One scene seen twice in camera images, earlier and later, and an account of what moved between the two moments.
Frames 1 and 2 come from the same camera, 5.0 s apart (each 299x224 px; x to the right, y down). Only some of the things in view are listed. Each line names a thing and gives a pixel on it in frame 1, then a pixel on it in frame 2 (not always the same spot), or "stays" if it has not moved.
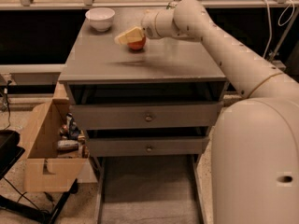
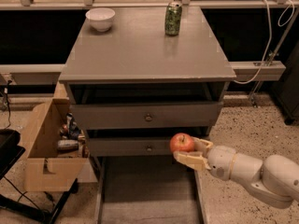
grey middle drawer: (146, 147) stays
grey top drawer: (145, 116) stays
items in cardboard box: (73, 137) stays
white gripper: (149, 24) -> (220, 161)
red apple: (137, 46) -> (181, 142)
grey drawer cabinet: (148, 117) stays
